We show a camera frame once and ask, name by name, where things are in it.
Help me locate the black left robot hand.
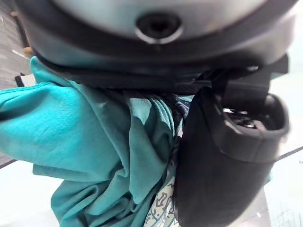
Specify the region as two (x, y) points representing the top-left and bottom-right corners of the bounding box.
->
(14, 0), (303, 227)

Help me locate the teal printed garment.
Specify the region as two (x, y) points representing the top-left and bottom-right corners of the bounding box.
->
(0, 55), (273, 227)

